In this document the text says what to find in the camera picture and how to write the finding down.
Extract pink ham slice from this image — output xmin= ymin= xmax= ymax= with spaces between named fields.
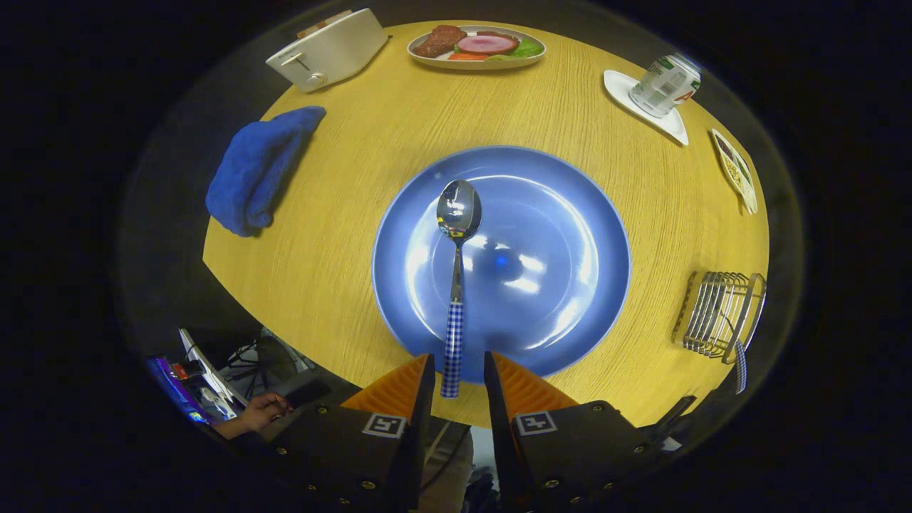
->
xmin=456 ymin=34 xmax=520 ymax=56

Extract brown toast slice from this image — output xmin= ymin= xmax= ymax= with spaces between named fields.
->
xmin=296 ymin=9 xmax=354 ymax=39

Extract blue folded cloth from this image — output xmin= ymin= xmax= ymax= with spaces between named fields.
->
xmin=204 ymin=105 xmax=328 ymax=238

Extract person's khaki trousers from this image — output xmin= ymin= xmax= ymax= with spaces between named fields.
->
xmin=419 ymin=426 xmax=475 ymax=513

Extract white divided condiment dish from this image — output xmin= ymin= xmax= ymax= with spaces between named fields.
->
xmin=710 ymin=128 xmax=760 ymax=215

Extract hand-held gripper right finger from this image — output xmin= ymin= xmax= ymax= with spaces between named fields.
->
xmin=483 ymin=351 xmax=668 ymax=513

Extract white square coaster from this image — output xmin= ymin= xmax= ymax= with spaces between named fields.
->
xmin=603 ymin=68 xmax=690 ymax=147

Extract white toaster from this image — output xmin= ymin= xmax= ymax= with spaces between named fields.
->
xmin=265 ymin=8 xmax=390 ymax=93

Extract checked handle spoon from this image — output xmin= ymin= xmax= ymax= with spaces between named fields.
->
xmin=435 ymin=179 xmax=484 ymax=399

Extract blue round plate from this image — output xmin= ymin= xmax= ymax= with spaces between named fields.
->
xmin=371 ymin=145 xmax=633 ymax=385

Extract white oval food plate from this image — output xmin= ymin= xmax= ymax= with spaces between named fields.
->
xmin=406 ymin=25 xmax=548 ymax=71

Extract white green drink can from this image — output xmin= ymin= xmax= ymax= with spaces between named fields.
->
xmin=629 ymin=53 xmax=703 ymax=119

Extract metal wire cutlery rack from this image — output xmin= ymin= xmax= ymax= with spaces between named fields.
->
xmin=671 ymin=270 xmax=768 ymax=366

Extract brown meat piece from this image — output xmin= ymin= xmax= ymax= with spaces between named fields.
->
xmin=413 ymin=24 xmax=468 ymax=59

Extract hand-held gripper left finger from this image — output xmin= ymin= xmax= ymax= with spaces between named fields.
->
xmin=269 ymin=353 xmax=437 ymax=513

